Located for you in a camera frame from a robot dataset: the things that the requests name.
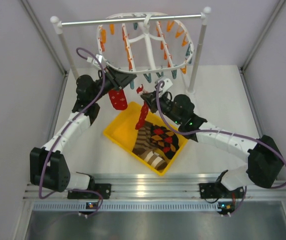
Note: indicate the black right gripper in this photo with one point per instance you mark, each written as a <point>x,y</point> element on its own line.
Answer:
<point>151,99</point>

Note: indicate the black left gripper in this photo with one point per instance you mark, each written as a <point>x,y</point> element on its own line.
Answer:
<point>118,80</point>

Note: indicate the teal clothespin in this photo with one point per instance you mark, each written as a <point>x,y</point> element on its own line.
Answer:
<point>160,75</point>
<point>132,84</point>
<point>148,77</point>

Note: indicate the red santa sock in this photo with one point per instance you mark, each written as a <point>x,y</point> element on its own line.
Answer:
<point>118,99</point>
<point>144,110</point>

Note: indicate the white round clip hanger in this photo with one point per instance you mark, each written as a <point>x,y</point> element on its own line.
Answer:
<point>115,55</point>

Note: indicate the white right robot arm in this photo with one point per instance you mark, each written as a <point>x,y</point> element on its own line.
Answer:
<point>261,156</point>

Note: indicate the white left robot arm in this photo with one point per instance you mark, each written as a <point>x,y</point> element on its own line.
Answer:
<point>48,167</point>

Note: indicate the yellow plastic bin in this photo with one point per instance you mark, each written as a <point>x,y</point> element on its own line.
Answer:
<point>122,132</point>

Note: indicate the black argyle sock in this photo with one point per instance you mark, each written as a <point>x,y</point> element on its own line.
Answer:
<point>165,140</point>

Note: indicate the brown striped sock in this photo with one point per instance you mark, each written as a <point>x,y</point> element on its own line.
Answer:
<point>154,160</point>
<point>143,145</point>

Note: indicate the white drying rack stand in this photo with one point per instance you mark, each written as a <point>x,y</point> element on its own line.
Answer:
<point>147,27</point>

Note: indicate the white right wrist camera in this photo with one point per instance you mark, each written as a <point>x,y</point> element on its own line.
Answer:
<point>164,83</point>

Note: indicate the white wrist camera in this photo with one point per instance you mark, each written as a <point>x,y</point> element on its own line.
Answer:
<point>95,61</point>
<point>164,83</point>

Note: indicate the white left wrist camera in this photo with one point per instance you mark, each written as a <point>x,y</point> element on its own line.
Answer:
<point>95,61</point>

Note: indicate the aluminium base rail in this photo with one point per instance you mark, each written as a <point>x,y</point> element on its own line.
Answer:
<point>147,192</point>

